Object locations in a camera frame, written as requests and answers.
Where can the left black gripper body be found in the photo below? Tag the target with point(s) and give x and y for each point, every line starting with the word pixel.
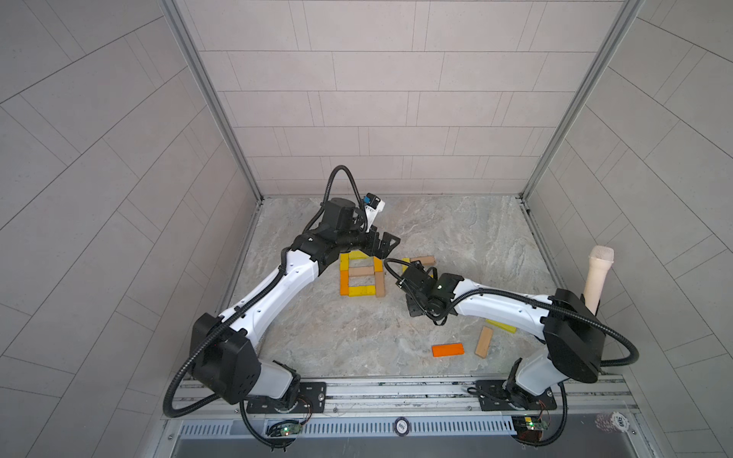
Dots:
pixel 373 251

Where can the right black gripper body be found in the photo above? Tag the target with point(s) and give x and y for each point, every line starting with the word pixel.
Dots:
pixel 417 305

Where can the tan block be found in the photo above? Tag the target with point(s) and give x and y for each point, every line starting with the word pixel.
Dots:
pixel 484 342
pixel 363 271
pixel 426 260
pixel 380 286

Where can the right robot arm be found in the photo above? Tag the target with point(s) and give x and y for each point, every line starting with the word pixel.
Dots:
pixel 576 345

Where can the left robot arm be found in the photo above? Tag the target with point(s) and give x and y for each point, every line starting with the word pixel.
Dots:
pixel 223 362

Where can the right circuit board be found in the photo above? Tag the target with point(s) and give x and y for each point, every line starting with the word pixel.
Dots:
pixel 529 428

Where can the circuit board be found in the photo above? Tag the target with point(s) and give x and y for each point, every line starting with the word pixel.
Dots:
pixel 529 428
pixel 285 429

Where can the beige microphone on stand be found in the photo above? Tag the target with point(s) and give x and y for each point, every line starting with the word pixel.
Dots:
pixel 601 260

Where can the left circuit board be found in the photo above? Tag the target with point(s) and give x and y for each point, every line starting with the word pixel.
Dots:
pixel 285 429

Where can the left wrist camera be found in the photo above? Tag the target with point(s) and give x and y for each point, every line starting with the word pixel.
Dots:
pixel 373 207

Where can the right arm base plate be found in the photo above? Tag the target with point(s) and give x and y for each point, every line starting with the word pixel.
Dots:
pixel 492 395

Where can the aluminium rail frame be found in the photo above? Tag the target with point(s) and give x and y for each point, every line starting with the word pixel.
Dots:
pixel 440 396

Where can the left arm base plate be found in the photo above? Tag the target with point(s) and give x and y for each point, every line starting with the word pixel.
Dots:
pixel 310 398

